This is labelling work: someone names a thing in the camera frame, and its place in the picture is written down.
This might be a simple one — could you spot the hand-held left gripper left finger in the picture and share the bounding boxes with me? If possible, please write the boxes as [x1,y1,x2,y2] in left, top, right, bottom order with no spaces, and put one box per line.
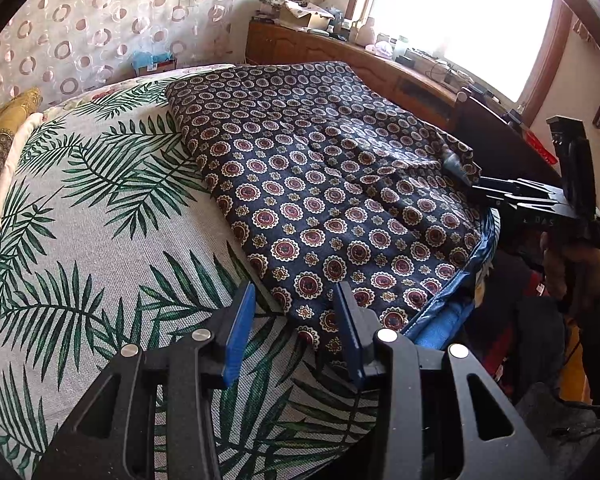
[32,281,257,480]

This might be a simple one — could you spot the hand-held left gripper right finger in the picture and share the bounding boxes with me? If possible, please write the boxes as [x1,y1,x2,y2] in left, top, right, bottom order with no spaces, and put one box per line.
[332,281,553,480]

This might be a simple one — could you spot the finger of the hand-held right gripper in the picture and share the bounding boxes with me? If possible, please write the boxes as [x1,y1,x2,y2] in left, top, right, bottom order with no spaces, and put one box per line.
[484,198,579,222]
[442,152,552,199]

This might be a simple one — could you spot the navy medallion-print garment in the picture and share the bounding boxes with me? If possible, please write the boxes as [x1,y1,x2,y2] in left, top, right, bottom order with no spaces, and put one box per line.
[165,60,483,353]

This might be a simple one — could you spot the person's right hand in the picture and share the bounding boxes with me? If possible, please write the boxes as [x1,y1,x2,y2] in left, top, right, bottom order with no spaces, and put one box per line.
[539,232,600,317]

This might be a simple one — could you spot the red basket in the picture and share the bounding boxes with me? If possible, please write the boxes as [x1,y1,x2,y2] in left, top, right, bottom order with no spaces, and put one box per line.
[522,130,558,166]

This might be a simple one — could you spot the blue satin cloth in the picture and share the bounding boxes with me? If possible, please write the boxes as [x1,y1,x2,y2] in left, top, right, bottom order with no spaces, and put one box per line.
[402,205,501,348]

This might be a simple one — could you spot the person's dark clothing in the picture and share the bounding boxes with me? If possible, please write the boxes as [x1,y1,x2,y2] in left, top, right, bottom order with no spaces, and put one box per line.
[462,247,596,411]

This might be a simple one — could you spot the leaf-print blanket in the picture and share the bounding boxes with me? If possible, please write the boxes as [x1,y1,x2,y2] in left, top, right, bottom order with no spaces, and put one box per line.
[0,62,396,476]

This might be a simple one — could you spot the wooden-framed window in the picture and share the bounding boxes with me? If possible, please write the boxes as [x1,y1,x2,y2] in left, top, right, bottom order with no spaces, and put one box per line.
[345,0,576,121]

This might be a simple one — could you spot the pink jug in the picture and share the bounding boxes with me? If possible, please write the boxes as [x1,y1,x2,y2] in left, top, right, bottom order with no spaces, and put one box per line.
[357,16,378,45]

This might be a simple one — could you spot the wooden cabinet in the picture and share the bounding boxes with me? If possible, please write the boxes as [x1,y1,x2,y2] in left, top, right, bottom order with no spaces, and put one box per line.
[245,20,468,131]

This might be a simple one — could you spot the open cardboard box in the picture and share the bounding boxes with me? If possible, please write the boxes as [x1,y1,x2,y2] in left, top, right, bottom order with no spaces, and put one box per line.
[277,0,336,31]

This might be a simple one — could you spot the cardboard box with blue cloth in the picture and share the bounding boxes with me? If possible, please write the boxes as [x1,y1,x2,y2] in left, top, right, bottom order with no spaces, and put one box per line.
[131,50,178,77]

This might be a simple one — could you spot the golden patterned pillow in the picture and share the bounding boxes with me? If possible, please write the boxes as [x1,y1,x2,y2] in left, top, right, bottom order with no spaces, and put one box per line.
[0,87,43,231]

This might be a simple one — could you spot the circle-print sheer curtain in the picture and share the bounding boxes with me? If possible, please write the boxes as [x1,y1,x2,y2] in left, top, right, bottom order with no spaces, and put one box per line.
[0,0,253,121]

